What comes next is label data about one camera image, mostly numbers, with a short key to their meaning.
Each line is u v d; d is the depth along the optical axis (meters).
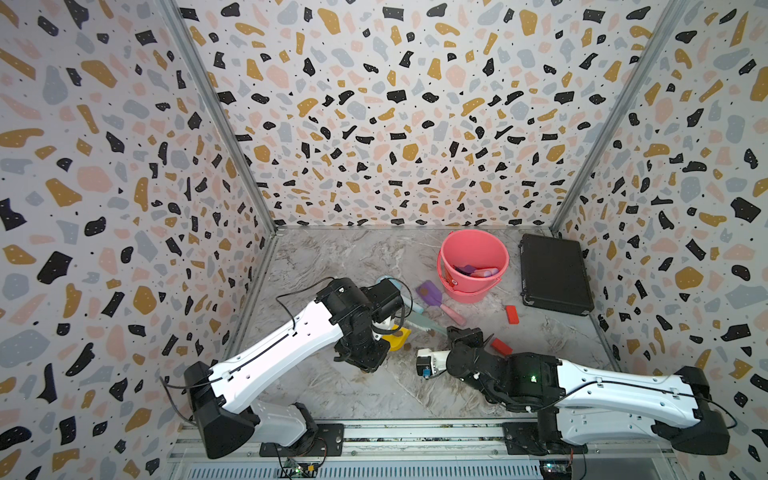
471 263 1.13
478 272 0.98
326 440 0.74
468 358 0.50
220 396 0.38
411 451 0.73
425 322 0.75
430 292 1.02
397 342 0.76
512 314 0.97
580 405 0.45
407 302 1.00
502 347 0.90
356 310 0.45
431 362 0.58
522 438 0.74
